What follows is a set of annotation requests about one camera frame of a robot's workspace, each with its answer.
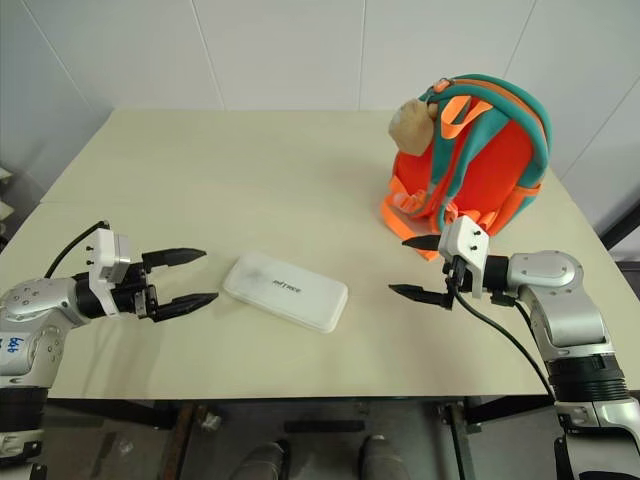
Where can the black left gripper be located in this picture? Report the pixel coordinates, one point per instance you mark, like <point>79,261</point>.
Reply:
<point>132,295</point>

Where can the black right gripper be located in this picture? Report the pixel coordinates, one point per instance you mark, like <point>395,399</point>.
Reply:
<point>460,280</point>

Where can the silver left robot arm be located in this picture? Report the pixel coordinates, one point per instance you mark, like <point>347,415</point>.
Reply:
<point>35,300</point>

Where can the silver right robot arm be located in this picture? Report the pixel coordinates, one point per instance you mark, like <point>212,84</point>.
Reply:
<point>550,270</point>

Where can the white rectangular pouch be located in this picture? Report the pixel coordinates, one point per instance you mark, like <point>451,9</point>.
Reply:
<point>285,292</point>

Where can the orange and teal backpack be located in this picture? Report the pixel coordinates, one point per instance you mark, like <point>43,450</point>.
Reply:
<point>480,150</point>

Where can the beige plush toy pendant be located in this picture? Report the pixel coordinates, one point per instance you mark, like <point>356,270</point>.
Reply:
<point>411,125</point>

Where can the dark rounded shape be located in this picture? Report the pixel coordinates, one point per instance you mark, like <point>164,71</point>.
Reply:
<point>267,462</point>

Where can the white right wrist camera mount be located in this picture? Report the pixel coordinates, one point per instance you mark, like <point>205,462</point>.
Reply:
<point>462,240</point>

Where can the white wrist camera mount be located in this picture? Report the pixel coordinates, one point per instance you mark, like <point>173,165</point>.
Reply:
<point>102,260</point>
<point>462,240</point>

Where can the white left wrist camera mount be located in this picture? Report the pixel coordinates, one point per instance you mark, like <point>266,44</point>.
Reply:
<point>102,260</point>

